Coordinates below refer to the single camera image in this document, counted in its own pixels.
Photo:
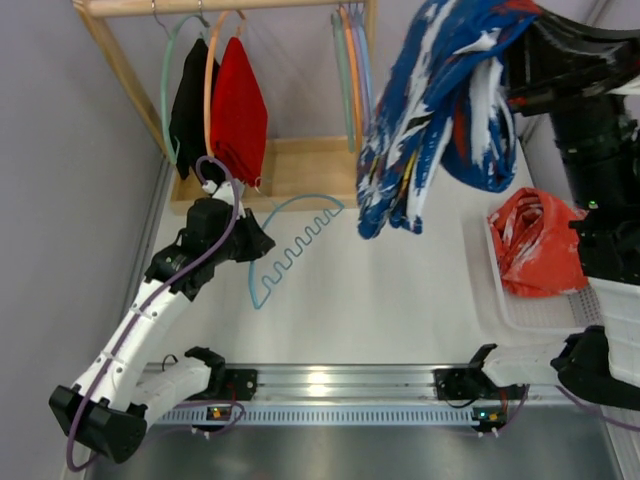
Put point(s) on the orange hanger with red trousers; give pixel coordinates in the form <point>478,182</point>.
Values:
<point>209,69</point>

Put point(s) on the aluminium mounting rail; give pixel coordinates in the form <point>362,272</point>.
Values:
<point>308,384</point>

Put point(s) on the empty orange hanger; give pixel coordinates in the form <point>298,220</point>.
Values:
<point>354,75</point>

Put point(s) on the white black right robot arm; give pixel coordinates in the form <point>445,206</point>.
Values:
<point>598,141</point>

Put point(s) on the white plastic basket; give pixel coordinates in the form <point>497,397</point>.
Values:
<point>510,319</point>

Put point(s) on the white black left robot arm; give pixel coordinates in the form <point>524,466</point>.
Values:
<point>108,409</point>

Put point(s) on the grey slotted cable duct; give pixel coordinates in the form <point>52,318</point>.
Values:
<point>321,415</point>

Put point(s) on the blue white patterned trousers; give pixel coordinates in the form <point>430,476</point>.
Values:
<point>443,106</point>

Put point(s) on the black trousers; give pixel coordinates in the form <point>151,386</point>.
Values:
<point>186,127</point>

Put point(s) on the wooden clothes rack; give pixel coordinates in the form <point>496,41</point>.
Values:
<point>312,165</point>

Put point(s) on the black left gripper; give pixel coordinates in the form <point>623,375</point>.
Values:
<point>255,236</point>

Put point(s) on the orange white patterned garment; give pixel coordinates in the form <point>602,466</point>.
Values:
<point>536,250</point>

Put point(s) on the red trousers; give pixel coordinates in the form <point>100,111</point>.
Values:
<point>239,121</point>

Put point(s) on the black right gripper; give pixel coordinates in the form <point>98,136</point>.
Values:
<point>542,80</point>

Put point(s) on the empty green hanger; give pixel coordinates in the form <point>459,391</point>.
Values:
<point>344,77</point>

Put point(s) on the green hanger with black trousers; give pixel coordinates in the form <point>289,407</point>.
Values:
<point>171,151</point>

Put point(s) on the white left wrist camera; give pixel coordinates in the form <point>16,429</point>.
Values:
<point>228,191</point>

